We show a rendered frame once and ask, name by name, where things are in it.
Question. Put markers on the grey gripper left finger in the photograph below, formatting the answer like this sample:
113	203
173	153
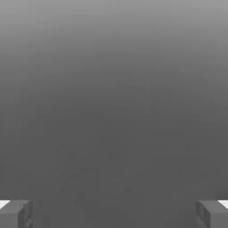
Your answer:
12	215

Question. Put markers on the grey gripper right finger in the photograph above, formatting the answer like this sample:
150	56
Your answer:
215	215

